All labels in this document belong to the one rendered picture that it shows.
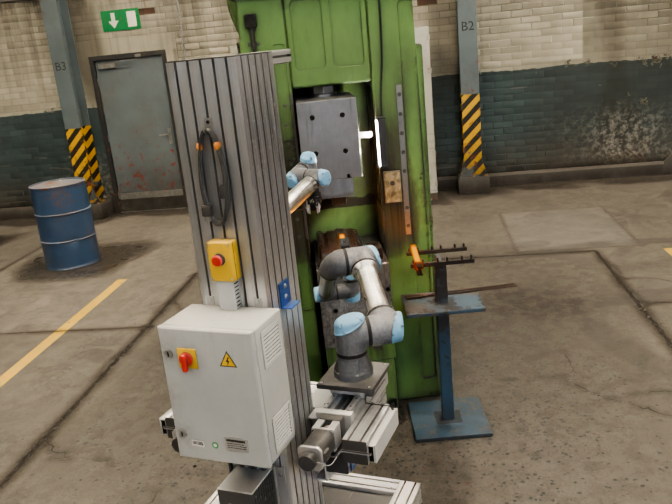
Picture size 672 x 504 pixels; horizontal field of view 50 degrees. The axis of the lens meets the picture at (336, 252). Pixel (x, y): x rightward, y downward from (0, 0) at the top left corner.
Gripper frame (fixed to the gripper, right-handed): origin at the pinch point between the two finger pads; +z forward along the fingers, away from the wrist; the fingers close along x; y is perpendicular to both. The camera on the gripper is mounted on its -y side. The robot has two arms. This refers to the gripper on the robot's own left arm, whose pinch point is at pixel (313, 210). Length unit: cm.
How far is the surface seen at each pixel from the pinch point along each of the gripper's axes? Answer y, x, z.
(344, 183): -16.1, 17.3, -2.2
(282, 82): -53, -9, -42
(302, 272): -6.3, -9.5, 48.5
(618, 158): -440, 399, 337
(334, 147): -24.7, 13.9, -18.9
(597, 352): 3, 169, 138
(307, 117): -32.1, 2.0, -33.3
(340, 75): -53, 21, -43
